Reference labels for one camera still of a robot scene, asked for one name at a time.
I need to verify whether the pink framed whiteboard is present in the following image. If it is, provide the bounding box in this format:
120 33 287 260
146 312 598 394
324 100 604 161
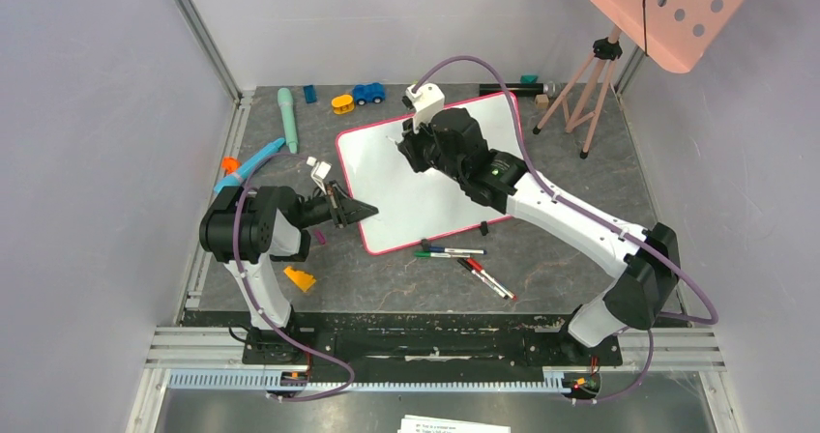
336 114 508 255

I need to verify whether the pink tripod stand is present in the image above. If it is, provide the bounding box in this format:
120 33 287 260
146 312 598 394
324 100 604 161
532 25 623 159

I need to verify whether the red whiteboard marker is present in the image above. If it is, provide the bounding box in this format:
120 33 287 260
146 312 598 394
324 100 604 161
467 258 517 301

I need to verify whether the pink perforated music stand tray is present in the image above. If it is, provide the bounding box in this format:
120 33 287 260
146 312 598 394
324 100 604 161
589 0 746 73

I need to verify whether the black whiteboard marker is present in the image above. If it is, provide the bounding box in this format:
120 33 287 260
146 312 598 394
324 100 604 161
456 258 509 300

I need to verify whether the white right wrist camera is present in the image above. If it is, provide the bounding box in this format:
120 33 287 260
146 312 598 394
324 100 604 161
402 83 445 133

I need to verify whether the white comb cable duct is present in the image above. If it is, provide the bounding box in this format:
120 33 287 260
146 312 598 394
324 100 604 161
167 368 571 394

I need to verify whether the white printed paper sheet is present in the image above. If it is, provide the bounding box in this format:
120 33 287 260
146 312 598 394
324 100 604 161
397 415 512 433

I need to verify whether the teal green toy microphone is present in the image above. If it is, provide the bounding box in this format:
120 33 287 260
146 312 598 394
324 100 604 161
277 87 299 154

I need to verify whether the wooden cube block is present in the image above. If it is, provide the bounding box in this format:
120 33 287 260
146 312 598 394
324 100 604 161
534 94 551 110

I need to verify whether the orange small toy piece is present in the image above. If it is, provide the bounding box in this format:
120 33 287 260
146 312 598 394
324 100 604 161
220 157 242 175

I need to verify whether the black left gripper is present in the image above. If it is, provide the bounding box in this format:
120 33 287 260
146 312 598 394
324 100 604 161
296 181 379 229

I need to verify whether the blue toy car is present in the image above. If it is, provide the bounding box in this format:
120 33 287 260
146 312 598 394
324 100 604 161
352 82 386 106

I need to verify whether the black cylinder flashlight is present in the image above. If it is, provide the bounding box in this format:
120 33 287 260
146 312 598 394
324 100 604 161
479 82 556 97

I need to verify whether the blue toy marker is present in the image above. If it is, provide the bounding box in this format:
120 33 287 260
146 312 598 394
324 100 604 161
213 137 285 194

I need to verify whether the blue whiteboard marker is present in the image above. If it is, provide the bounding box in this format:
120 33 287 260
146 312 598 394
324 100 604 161
422 245 487 256

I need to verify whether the orange wedge block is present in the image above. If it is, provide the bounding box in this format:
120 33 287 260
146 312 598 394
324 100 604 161
283 267 316 293

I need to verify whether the dark blue block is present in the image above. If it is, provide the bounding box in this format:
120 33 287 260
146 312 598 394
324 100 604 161
303 85 318 104

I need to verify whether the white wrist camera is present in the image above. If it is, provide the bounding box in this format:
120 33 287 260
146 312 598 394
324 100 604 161
307 157 332 194
402 83 445 133

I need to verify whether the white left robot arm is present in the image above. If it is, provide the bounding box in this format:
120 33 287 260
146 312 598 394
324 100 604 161
199 181 379 363

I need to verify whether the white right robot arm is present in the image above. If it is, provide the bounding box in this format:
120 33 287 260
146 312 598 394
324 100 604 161
396 107 678 363

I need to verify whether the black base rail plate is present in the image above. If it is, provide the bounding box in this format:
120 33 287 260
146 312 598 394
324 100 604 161
182 311 623 384

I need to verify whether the green whiteboard marker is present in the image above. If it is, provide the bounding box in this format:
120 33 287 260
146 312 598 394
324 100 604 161
414 251 471 259

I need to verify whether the yellow oval toy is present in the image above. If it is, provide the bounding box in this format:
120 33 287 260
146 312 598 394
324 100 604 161
331 94 356 115

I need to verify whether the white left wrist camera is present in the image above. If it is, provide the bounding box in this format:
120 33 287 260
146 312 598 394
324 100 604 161
307 157 332 194

